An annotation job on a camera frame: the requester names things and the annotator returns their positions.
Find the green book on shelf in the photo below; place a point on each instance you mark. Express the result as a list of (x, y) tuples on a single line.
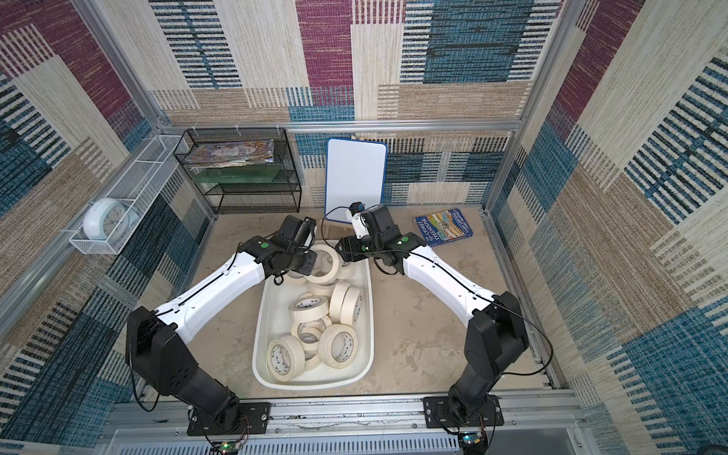
[(237, 175)]

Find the upright tape roll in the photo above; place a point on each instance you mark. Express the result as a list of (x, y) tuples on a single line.
[(351, 306), (336, 300)]

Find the white board blue frame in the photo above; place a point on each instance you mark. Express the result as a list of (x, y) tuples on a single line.
[(355, 172)]

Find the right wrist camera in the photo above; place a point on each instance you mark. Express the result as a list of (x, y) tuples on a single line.
[(355, 217)]

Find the tape roll front right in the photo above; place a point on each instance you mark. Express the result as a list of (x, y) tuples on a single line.
[(338, 346)]

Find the white plastic storage box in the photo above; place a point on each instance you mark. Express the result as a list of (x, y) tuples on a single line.
[(275, 321)]

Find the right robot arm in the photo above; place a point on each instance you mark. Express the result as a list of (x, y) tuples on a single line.
[(496, 335)]

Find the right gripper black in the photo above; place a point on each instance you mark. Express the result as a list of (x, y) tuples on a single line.
[(350, 249)]

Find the white round alarm clock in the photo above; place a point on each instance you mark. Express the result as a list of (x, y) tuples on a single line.
[(108, 220)]

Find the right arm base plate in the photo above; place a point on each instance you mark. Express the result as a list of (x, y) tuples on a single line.
[(447, 412)]

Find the black wire mesh shelf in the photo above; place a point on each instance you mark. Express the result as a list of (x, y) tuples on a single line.
[(283, 194)]

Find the white wire wall basket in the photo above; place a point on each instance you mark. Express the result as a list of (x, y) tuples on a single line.
[(137, 187)]

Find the blue storey book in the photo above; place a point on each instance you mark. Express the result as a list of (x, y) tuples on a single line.
[(443, 227)]

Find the flat tape roll centre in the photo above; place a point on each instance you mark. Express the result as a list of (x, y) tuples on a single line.
[(309, 309)]

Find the upright tape roll left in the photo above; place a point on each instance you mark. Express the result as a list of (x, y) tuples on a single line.
[(336, 300)]

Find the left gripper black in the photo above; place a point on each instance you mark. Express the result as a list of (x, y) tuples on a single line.
[(307, 268)]

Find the colourful book on shelf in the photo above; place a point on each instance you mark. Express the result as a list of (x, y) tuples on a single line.
[(231, 154)]

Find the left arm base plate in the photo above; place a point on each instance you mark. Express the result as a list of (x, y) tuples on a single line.
[(251, 417)]

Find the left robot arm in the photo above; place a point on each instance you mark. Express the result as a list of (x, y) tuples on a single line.
[(157, 340)]

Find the upright tape roll right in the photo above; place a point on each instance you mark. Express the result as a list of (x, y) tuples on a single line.
[(351, 306)]

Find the tape roll lower centre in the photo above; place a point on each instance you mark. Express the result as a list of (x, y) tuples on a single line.
[(309, 334)]

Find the masking tape roll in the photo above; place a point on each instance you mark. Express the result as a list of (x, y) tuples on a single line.
[(325, 290), (327, 265)]

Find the tape roll front left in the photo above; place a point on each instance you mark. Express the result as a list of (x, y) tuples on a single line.
[(285, 358)]

